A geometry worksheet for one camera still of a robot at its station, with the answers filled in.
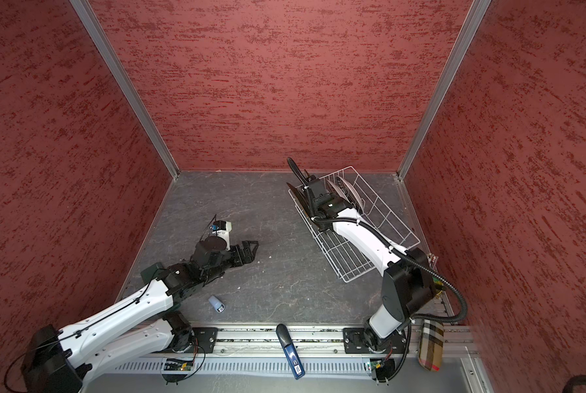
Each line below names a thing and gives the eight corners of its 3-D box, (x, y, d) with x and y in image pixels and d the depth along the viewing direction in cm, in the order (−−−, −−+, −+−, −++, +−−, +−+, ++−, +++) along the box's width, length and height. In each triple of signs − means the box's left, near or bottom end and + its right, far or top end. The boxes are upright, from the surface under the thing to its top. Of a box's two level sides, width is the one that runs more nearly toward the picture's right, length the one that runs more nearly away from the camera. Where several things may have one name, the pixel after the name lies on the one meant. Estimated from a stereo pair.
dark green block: (147, 283, 87) (143, 281, 86) (142, 275, 89) (139, 273, 88) (165, 271, 91) (163, 268, 89) (161, 263, 93) (158, 260, 91)
